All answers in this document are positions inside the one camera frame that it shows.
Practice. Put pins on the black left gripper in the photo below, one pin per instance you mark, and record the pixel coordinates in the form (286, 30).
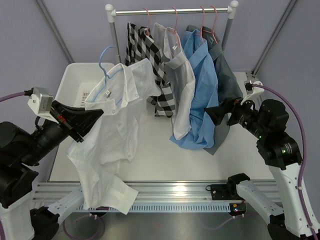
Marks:
(73, 120)

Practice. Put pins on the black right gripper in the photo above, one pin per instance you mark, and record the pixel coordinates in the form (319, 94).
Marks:
(217, 113)

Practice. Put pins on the blue wire hanger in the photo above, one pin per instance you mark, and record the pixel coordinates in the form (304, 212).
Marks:
(106, 76)

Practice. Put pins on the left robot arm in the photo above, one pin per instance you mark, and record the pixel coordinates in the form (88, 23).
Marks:
(19, 151)

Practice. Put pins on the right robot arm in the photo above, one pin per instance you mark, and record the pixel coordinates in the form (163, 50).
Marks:
(282, 155)

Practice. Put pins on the blue shirt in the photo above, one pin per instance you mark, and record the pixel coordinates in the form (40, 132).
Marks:
(201, 133)

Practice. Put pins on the dark grey shirt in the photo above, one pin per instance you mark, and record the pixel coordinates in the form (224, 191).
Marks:
(227, 84)

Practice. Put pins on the light grey white shirt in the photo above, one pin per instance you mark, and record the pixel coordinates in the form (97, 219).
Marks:
(180, 75)

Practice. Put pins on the pink hanger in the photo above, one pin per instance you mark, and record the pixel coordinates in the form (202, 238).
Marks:
(148, 32)
(202, 24)
(176, 25)
(213, 26)

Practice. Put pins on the white plastic basket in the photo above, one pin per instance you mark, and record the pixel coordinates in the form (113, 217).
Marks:
(77, 82)

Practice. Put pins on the clothes rack with metal poles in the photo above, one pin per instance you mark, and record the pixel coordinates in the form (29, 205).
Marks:
(111, 13)

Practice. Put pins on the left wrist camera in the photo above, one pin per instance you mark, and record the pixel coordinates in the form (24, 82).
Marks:
(40, 103)

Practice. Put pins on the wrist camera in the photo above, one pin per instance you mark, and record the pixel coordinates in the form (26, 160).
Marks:
(40, 103)
(253, 90)

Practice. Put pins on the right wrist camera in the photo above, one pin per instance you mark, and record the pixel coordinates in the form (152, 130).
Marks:
(253, 90)

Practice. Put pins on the aluminium mounting rail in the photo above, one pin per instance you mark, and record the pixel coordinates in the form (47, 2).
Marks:
(148, 191)

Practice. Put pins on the left aluminium frame post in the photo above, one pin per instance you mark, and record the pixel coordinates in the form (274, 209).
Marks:
(54, 29)

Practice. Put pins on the aluminium frame post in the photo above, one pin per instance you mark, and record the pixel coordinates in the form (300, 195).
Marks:
(54, 29)
(277, 30)

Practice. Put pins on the light blue slotted cable duct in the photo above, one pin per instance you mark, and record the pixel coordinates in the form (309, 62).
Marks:
(182, 207)

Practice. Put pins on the right aluminium frame post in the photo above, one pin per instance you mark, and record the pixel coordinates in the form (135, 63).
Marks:
(277, 30)

